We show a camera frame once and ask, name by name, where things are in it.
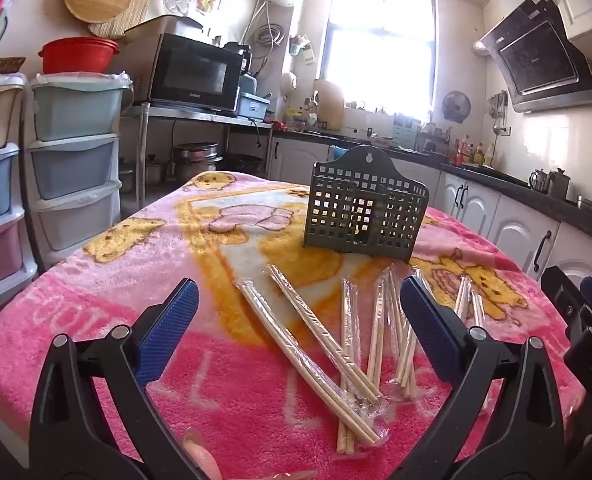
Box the white lower kitchen cabinets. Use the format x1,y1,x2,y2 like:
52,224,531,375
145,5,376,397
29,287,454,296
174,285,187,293
266,135,592,301

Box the cluster of condiment bottles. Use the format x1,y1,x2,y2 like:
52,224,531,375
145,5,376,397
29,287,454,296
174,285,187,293
451,135,497,168

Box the bunch of wooden chopsticks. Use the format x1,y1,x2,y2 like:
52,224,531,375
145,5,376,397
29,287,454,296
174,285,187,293
236,262,492,456

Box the round grey wall fan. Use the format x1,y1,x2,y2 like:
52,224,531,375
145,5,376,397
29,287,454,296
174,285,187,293
442,91,472,123

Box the steel shelf rack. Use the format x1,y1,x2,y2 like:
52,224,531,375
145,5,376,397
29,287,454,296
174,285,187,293
118,102,274,196

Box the blue plastic box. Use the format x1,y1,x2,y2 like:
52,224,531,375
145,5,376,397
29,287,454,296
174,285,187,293
237,91,273,121

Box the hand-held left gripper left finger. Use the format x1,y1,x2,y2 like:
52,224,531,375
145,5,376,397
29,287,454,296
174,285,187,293
28,279,211,480

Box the small lidded steel pot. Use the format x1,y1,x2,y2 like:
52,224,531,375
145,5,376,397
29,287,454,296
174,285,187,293
143,155,167,186

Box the black gas stove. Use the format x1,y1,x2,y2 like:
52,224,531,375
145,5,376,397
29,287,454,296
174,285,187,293
463,162,527,186

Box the stacked steel pots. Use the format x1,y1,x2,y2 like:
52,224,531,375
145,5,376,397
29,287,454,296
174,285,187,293
171,142,224,181

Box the black microwave oven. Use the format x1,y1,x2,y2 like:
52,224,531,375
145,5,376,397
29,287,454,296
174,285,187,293
143,32,247,113

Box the coiled grey hose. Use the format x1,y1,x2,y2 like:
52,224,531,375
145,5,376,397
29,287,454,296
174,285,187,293
253,22,289,48

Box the wooden cutting board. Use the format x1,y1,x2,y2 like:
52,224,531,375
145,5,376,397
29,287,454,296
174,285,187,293
312,79,347,131

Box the black kitchen countertop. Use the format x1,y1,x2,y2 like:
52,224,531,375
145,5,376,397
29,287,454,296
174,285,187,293
271,127,592,241

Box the hanging kitchen utensils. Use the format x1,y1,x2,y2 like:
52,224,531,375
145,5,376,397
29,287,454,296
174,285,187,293
488,90,509,136

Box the person's left hand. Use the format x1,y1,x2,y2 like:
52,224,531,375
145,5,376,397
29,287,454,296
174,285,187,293
181,427,321,480

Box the steel lidded canister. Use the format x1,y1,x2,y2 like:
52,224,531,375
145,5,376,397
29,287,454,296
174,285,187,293
546,169,572,201

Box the black kettle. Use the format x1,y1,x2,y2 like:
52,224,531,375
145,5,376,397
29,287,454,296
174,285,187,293
223,40,254,78

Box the kitchen window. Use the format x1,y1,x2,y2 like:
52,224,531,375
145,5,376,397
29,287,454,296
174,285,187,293
321,0,437,116

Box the green perforated utensil holder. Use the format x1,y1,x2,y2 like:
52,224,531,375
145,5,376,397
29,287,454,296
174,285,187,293
303,145,429,263

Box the round bamboo mat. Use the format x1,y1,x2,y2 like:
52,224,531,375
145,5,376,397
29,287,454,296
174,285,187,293
86,0,151,38

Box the black range hood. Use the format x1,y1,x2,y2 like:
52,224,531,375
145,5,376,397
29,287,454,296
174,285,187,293
478,0,592,113

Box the black wok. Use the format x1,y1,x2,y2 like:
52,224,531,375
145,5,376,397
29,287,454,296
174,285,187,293
223,152,269,173

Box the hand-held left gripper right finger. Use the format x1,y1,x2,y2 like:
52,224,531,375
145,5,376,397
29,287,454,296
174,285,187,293
391,275,567,480

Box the red plastic basin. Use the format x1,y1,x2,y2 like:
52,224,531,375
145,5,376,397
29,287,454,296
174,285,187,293
38,36,121,75

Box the pale green knife rack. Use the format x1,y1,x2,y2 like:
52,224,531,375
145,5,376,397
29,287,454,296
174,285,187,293
391,115,419,151

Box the wall-mounted holder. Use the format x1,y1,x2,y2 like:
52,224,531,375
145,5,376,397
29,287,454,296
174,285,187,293
290,34,317,63

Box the pink printed blanket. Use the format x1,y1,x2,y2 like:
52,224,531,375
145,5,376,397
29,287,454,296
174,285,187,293
0,170,584,480

